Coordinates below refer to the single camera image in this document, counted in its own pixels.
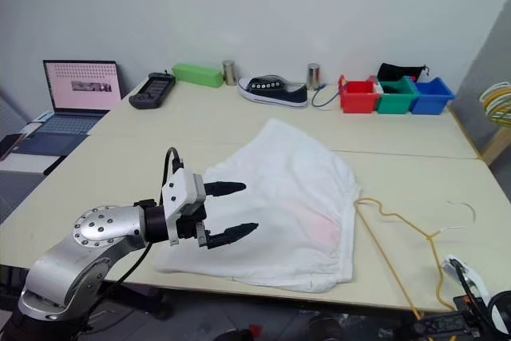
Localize blue plastic bin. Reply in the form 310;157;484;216
410;76;457;116

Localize smartphone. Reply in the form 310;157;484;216
0;133;26;160

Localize green plastic bin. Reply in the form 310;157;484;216
374;75;420;115

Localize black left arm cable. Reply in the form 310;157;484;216
89;147;185;314

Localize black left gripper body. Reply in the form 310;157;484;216
176;200;212;250

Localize red plastic bin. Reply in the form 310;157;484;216
338;74;382;115

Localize green rectangular box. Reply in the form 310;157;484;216
172;62;224;89

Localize silver metal can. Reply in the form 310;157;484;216
221;60;238;86
306;62;322;91

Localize open laptop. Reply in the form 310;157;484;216
30;59;123;136

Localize yellow wire hanger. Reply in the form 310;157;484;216
353;197;457;320

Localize blue cable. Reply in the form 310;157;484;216
311;84;343;110

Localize wooden stand leg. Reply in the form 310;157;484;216
480;118;511;167

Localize black fabric pouch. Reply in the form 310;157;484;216
376;62;430;84

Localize black handheld controller device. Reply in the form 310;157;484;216
128;71;177;110

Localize navy canvas sneaker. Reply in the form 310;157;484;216
237;74;310;110

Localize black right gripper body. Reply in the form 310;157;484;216
414;313;482;339

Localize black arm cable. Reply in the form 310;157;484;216
450;259;486;318
89;147;185;314

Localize dark blue notebook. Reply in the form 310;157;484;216
11;132;90;158

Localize white shorts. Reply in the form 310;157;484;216
153;117;363;293

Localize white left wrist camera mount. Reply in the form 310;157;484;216
160;169;208;247

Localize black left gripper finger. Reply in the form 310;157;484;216
206;221;260;250
203;180;248;199

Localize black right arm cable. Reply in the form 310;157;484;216
450;259;486;318

